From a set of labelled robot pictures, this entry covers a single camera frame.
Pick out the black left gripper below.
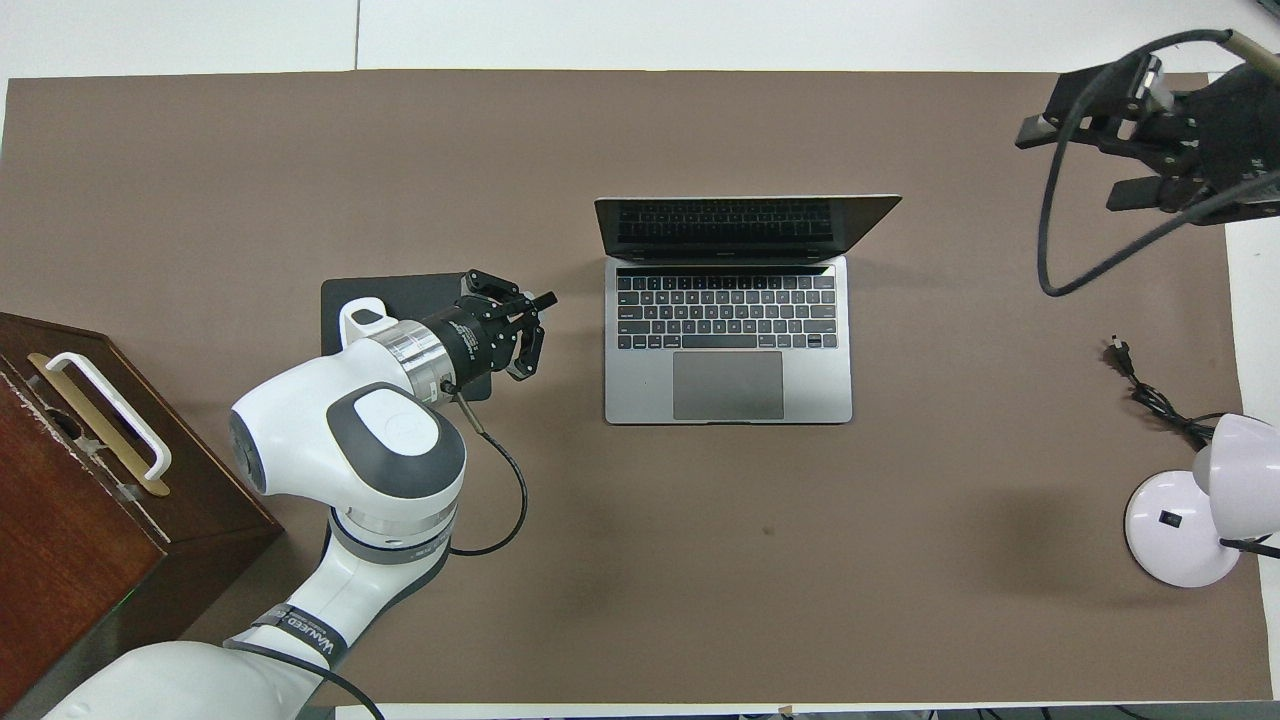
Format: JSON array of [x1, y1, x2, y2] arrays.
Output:
[[422, 268, 558, 388]]

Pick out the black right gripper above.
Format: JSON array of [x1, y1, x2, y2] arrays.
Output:
[[1015, 53, 1280, 214]]

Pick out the silver grey laptop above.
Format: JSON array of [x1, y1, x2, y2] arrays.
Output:
[[594, 194, 903, 426]]

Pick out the black mouse pad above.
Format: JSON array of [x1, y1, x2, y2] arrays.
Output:
[[321, 272, 493, 403]]

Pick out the brown table mat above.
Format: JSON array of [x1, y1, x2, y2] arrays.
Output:
[[0, 68, 1273, 706]]

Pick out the white desk lamp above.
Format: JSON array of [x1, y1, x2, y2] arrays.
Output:
[[1124, 412, 1280, 589]]

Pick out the dark brown wooden box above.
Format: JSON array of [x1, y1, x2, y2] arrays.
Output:
[[0, 312, 285, 691]]

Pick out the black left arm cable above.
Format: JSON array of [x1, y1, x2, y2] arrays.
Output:
[[225, 380, 529, 720]]

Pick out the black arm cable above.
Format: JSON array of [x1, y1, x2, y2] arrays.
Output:
[[225, 380, 529, 720], [1036, 28, 1280, 299]]

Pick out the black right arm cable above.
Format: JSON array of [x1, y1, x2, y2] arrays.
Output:
[[1036, 28, 1280, 299]]

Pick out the black lamp power cable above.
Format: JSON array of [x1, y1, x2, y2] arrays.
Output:
[[1105, 337, 1216, 448]]

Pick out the white box handle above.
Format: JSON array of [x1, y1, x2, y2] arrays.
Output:
[[45, 352, 173, 481]]

